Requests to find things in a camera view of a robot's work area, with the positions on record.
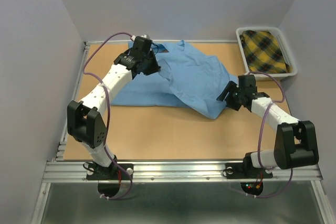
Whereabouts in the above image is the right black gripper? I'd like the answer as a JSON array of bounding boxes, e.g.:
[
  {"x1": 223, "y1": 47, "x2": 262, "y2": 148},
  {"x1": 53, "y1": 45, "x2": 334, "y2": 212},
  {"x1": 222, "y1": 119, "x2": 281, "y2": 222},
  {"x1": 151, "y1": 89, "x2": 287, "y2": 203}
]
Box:
[{"x1": 215, "y1": 80, "x2": 244, "y2": 111}]

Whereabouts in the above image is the white plastic basket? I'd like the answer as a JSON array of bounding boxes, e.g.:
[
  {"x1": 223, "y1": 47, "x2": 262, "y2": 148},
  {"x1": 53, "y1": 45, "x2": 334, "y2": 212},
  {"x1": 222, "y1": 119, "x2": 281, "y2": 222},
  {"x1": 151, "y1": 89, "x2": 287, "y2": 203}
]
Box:
[{"x1": 235, "y1": 26, "x2": 299, "y2": 82}]

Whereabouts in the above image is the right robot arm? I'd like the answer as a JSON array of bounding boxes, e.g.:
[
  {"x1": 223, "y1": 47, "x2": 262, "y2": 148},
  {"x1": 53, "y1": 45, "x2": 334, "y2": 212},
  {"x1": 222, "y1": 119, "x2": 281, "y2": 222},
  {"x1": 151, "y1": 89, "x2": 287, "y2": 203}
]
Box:
[{"x1": 217, "y1": 74, "x2": 319, "y2": 177}]

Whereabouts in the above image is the yellow plaid shirt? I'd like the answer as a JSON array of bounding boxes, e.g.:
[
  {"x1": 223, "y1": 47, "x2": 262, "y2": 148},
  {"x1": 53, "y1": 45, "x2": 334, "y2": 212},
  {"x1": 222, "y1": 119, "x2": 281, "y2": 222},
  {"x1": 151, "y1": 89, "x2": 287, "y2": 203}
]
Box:
[{"x1": 239, "y1": 30, "x2": 291, "y2": 74}]

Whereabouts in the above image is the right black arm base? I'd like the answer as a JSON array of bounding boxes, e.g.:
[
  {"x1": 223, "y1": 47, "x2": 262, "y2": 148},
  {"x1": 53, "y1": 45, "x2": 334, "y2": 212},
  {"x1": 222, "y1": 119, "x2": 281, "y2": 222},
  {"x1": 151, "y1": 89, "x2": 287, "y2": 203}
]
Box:
[{"x1": 222, "y1": 162, "x2": 273, "y2": 179}]

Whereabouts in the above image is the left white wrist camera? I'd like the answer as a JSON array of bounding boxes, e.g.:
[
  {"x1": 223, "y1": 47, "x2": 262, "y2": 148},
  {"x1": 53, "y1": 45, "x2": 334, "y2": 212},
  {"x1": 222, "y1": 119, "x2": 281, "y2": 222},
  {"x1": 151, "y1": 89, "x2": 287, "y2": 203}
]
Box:
[{"x1": 130, "y1": 34, "x2": 150, "y2": 41}]

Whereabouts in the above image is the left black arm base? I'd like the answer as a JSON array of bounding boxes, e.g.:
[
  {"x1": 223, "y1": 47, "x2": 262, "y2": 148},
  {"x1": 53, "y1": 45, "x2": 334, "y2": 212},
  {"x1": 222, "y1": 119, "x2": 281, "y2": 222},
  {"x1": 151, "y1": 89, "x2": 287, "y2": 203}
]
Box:
[{"x1": 82, "y1": 162, "x2": 134, "y2": 180}]

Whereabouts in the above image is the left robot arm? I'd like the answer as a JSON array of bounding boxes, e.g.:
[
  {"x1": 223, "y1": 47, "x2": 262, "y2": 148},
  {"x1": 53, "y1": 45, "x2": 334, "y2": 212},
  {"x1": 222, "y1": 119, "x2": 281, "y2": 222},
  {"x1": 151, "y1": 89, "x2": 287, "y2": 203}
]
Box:
[{"x1": 67, "y1": 35, "x2": 161, "y2": 179}]

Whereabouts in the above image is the aluminium mounting rail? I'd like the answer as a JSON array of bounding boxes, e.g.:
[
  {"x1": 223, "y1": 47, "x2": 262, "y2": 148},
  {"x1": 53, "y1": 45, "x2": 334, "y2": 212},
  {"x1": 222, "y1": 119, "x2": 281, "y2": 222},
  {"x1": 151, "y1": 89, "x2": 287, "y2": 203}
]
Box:
[{"x1": 42, "y1": 160, "x2": 322, "y2": 184}]

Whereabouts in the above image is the light blue long sleeve shirt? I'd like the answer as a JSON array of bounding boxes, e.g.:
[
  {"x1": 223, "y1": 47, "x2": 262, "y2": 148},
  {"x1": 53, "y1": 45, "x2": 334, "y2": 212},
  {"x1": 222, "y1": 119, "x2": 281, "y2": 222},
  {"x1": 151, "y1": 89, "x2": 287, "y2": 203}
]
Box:
[{"x1": 110, "y1": 40, "x2": 238, "y2": 119}]

